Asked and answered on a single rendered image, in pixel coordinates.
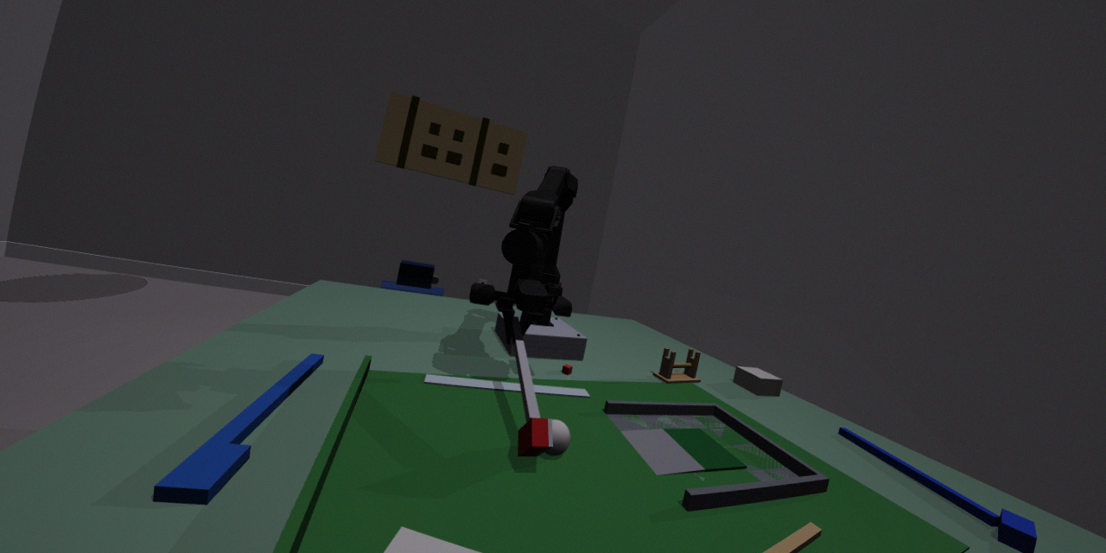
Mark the green flat mat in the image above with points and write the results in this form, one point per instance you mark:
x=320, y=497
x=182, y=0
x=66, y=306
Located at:
x=443, y=461

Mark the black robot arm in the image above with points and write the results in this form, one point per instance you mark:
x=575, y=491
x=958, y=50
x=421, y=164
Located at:
x=538, y=219

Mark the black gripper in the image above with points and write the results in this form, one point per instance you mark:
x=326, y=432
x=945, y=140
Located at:
x=484, y=294

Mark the grey ball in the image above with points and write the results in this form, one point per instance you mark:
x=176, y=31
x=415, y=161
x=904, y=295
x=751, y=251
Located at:
x=561, y=438

